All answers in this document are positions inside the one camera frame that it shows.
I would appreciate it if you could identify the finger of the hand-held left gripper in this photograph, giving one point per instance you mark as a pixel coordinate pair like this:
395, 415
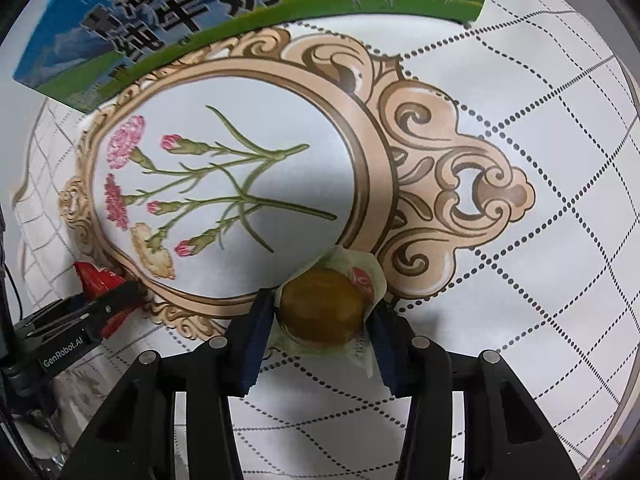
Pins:
112, 316
122, 292

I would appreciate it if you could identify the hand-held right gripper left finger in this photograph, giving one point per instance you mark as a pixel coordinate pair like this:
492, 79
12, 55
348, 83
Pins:
257, 340

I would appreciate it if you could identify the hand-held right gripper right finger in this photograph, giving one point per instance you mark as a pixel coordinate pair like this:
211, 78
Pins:
387, 355

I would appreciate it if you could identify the small bright red packet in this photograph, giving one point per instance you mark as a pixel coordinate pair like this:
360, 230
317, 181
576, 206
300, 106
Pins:
97, 280

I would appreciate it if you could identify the brown round pastry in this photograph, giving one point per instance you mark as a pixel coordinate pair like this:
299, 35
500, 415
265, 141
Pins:
320, 305

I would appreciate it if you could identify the blue green printed milk box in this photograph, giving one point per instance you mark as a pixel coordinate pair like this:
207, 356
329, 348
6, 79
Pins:
200, 5

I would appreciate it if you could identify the white printed tablecloth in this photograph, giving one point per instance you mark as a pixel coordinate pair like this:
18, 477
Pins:
500, 310

